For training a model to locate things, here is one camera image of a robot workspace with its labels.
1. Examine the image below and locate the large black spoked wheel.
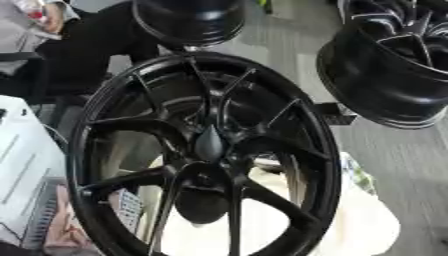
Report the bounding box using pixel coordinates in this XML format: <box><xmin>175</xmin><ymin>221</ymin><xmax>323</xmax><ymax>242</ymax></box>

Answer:
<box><xmin>64</xmin><ymin>51</ymin><xmax>343</xmax><ymax>256</ymax></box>

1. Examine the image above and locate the black wheel rim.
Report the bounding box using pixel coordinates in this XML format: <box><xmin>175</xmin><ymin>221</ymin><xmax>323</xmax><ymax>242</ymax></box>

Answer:
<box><xmin>129</xmin><ymin>0</ymin><xmax>247</xmax><ymax>48</ymax></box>

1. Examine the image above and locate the black spoked wheel with silver edges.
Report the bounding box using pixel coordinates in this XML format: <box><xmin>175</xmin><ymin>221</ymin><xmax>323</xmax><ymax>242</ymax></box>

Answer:
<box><xmin>315</xmin><ymin>0</ymin><xmax>448</xmax><ymax>130</ymax></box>

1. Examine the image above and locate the grey perforated panel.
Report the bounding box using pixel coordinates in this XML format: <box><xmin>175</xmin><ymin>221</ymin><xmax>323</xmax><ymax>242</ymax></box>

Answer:
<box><xmin>22</xmin><ymin>181</ymin><xmax>146</xmax><ymax>249</ymax></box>

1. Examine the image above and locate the person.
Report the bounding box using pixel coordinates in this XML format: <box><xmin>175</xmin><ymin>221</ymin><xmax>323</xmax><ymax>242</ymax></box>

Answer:
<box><xmin>0</xmin><ymin>0</ymin><xmax>163</xmax><ymax>98</ymax></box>

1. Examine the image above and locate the white plastic bag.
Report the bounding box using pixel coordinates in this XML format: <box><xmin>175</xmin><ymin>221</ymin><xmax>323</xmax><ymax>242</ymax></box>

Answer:
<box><xmin>134</xmin><ymin>151</ymin><xmax>403</xmax><ymax>256</ymax></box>

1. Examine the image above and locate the white box with grey lines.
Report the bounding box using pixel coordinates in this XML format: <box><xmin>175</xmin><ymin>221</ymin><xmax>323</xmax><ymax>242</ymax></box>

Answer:
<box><xmin>0</xmin><ymin>94</ymin><xmax>70</xmax><ymax>248</ymax></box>

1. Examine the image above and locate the person's hand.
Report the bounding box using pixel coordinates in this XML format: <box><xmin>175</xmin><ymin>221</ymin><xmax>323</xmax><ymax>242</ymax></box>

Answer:
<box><xmin>40</xmin><ymin>2</ymin><xmax>67</xmax><ymax>35</ymax></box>

